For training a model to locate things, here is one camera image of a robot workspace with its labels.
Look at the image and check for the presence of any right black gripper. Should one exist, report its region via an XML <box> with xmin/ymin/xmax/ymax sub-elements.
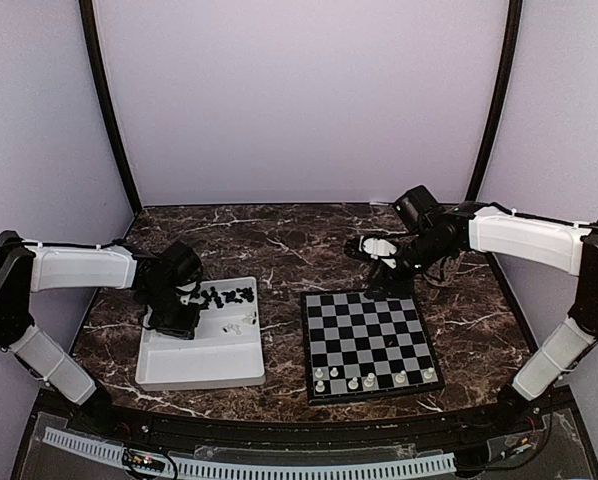
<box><xmin>364</xmin><ymin>231</ymin><xmax>451</xmax><ymax>299</ymax></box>

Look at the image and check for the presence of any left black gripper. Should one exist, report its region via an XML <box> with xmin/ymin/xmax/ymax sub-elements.
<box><xmin>140</xmin><ymin>285</ymin><xmax>201</xmax><ymax>340</ymax></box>

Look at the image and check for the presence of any white chess queen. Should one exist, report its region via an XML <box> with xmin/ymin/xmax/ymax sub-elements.
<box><xmin>363</xmin><ymin>373</ymin><xmax>377</xmax><ymax>391</ymax></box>

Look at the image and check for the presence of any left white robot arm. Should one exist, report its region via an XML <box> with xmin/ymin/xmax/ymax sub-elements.
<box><xmin>0</xmin><ymin>230</ymin><xmax>203</xmax><ymax>436</ymax></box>

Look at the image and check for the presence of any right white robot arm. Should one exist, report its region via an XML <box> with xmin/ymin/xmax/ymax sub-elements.
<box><xmin>354</xmin><ymin>201</ymin><xmax>598</xmax><ymax>434</ymax></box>

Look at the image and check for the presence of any white mug orange inside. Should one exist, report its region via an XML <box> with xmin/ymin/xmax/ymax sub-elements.
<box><xmin>424</xmin><ymin>252</ymin><xmax>464</xmax><ymax>288</ymax></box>

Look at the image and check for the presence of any white plastic compartment tray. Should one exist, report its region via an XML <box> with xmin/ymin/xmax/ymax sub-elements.
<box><xmin>135</xmin><ymin>277</ymin><xmax>266</xmax><ymax>391</ymax></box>

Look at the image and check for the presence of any black and grey chessboard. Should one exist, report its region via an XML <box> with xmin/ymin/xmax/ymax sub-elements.
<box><xmin>300</xmin><ymin>290</ymin><xmax>445</xmax><ymax>406</ymax></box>

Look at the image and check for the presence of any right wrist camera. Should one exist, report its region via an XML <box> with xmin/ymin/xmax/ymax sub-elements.
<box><xmin>392</xmin><ymin>185</ymin><xmax>443</xmax><ymax>234</ymax></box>

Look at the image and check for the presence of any black front rail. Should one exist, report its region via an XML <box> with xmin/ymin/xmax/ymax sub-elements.
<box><xmin>106</xmin><ymin>390</ymin><xmax>504</xmax><ymax>448</ymax></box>

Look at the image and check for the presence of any white slotted cable duct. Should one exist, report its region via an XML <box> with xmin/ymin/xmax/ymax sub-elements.
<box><xmin>42</xmin><ymin>427</ymin><xmax>456</xmax><ymax>479</ymax></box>

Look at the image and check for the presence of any right black frame post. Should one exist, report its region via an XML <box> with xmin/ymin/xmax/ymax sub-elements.
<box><xmin>465</xmin><ymin>0</ymin><xmax>523</xmax><ymax>201</ymax></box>

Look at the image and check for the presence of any black frame post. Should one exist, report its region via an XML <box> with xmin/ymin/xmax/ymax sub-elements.
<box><xmin>465</xmin><ymin>0</ymin><xmax>523</xmax><ymax>201</ymax></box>
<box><xmin>78</xmin><ymin>0</ymin><xmax>143</xmax><ymax>216</ymax></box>

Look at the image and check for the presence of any left black frame post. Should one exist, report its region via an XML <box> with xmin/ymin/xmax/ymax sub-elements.
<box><xmin>78</xmin><ymin>0</ymin><xmax>143</xmax><ymax>216</ymax></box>

